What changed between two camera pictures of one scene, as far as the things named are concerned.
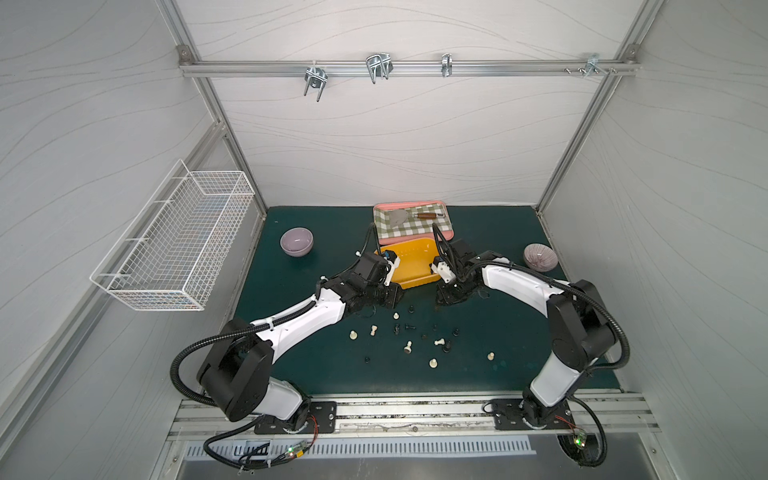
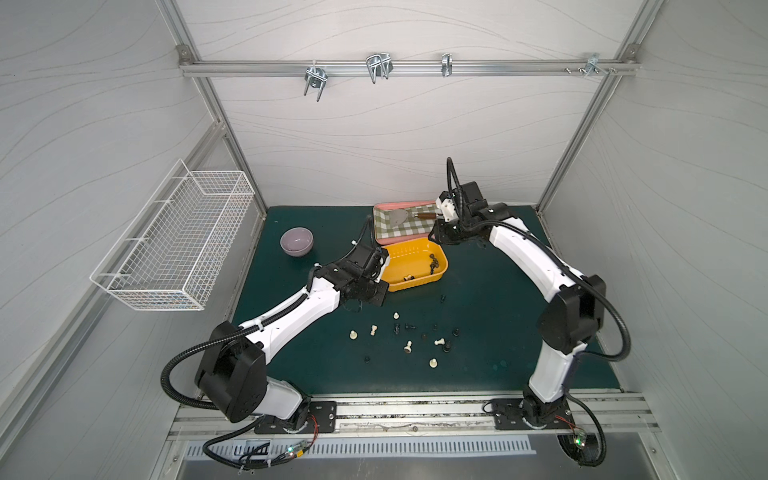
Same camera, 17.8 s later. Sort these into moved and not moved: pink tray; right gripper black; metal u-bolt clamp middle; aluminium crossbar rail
Moved: right gripper black
Not moved: aluminium crossbar rail; metal u-bolt clamp middle; pink tray
